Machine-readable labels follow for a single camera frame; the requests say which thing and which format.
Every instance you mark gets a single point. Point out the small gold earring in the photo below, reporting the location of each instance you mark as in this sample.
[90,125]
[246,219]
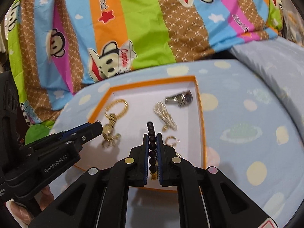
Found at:
[172,141]

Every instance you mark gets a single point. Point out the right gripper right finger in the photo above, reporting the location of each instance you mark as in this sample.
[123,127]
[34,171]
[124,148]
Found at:
[207,197]

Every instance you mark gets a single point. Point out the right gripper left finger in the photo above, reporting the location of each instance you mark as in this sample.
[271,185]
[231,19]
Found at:
[98,198]

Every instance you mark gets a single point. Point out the colourful monkey print quilt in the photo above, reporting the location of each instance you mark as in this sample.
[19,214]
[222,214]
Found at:
[57,47]

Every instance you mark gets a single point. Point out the person's left hand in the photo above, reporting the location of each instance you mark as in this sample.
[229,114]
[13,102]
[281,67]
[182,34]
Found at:
[26,211]

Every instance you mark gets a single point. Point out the silver wristwatch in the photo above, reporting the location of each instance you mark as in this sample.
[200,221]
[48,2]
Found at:
[182,99]

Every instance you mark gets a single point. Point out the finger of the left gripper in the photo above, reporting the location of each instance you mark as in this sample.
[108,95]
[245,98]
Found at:
[80,135]

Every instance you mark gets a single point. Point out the gold wristwatch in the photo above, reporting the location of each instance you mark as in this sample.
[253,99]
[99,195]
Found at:
[108,129]

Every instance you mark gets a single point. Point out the light blue planet blanket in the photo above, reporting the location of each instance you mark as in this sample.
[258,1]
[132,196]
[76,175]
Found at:
[253,119]

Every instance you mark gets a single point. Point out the orange shallow box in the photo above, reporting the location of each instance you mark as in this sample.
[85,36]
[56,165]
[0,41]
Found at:
[142,97]

